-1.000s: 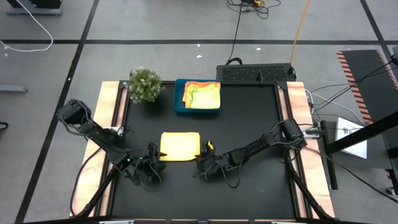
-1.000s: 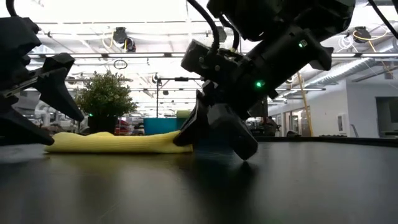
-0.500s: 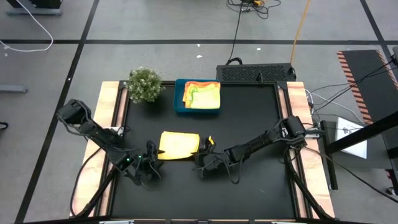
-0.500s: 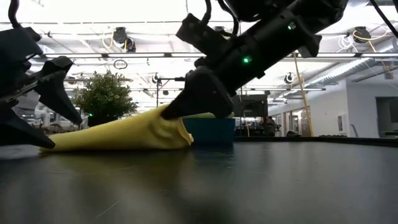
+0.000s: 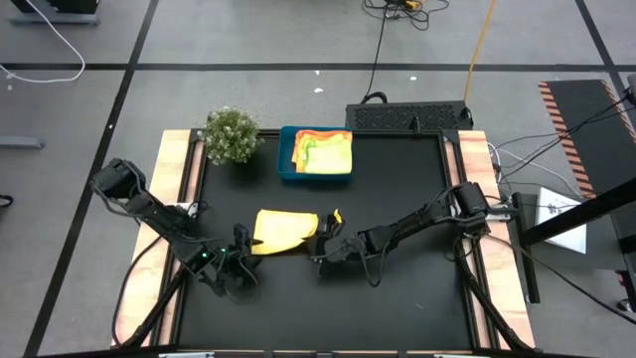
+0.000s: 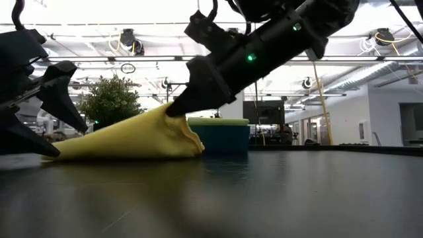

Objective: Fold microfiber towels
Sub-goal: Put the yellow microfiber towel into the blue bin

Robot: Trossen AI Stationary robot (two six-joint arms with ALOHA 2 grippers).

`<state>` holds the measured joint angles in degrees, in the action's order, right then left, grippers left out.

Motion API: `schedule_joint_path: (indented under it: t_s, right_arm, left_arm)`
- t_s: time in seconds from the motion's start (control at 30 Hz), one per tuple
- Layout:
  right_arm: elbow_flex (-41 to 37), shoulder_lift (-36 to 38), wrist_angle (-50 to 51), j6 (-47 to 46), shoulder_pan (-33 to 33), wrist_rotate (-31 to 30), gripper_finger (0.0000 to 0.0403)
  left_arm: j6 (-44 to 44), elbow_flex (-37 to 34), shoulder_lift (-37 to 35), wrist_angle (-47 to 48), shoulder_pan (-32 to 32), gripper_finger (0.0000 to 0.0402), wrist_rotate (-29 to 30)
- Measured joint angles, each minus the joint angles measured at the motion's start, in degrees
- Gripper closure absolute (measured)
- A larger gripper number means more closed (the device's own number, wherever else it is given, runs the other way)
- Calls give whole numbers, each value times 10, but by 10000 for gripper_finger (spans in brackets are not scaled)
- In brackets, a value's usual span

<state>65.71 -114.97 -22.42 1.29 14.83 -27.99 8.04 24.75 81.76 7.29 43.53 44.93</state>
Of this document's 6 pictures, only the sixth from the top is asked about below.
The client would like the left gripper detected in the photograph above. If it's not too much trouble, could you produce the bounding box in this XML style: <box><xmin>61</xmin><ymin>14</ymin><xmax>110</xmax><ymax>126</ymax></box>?
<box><xmin>0</xmin><ymin>28</ymin><xmax>89</xmax><ymax>158</ymax></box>

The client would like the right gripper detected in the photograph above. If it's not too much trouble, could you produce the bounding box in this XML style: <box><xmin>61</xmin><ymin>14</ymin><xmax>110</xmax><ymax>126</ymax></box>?
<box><xmin>164</xmin><ymin>9</ymin><xmax>318</xmax><ymax>118</ymax></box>

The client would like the green microfiber towel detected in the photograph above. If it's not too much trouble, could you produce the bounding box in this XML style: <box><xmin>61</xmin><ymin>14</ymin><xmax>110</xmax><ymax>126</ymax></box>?
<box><xmin>187</xmin><ymin>117</ymin><xmax>250</xmax><ymax>127</ymax></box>

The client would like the yellow microfiber towel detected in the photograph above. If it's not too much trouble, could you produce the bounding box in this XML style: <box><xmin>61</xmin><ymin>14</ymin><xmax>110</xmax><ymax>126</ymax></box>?
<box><xmin>42</xmin><ymin>101</ymin><xmax>206</xmax><ymax>162</ymax></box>

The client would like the blue plastic bin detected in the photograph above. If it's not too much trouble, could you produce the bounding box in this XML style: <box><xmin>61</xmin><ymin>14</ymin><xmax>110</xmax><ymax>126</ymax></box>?
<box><xmin>190</xmin><ymin>124</ymin><xmax>251</xmax><ymax>154</ymax></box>

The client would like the small potted green plant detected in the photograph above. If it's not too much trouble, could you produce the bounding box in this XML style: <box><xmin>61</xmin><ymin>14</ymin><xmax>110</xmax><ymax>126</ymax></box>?
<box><xmin>78</xmin><ymin>75</ymin><xmax>143</xmax><ymax>132</ymax></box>

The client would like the black monitor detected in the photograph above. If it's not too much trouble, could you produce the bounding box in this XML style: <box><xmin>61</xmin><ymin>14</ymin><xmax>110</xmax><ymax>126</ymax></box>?
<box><xmin>243</xmin><ymin>100</ymin><xmax>286</xmax><ymax>126</ymax></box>

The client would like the black background rack frame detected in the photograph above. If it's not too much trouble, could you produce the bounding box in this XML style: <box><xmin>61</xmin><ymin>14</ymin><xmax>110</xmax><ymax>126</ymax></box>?
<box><xmin>164</xmin><ymin>81</ymin><xmax>189</xmax><ymax>104</ymax></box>

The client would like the black hanging cable loop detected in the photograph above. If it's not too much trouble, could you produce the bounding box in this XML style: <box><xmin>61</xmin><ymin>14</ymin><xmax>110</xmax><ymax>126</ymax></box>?
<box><xmin>120</xmin><ymin>62</ymin><xmax>136</xmax><ymax>75</ymax></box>

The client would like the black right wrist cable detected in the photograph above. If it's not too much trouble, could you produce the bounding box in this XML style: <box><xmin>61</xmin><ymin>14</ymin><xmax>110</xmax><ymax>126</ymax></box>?
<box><xmin>206</xmin><ymin>0</ymin><xmax>219</xmax><ymax>21</ymax></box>

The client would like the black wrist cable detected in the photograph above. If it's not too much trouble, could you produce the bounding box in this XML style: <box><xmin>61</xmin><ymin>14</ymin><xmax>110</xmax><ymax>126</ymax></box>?
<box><xmin>11</xmin><ymin>0</ymin><xmax>26</xmax><ymax>31</ymax></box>
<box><xmin>206</xmin><ymin>0</ymin><xmax>219</xmax><ymax>21</ymax></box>

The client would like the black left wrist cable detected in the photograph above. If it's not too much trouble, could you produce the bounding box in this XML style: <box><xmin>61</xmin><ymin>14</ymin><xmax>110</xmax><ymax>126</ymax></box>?
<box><xmin>11</xmin><ymin>0</ymin><xmax>26</xmax><ymax>31</ymax></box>

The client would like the yellow hanging cable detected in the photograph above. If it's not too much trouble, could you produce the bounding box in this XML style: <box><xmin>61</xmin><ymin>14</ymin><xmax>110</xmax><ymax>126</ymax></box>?
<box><xmin>311</xmin><ymin>61</ymin><xmax>334</xmax><ymax>145</ymax></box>

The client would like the white wall dispenser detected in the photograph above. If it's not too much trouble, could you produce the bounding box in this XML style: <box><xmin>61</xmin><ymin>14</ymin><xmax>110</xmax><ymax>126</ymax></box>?
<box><xmin>358</xmin><ymin>119</ymin><xmax>371</xmax><ymax>143</ymax></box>

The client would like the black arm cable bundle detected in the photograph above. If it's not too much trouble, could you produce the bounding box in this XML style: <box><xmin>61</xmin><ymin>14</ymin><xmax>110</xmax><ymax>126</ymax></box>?
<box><xmin>389</xmin><ymin>0</ymin><xmax>423</xmax><ymax>46</ymax></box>

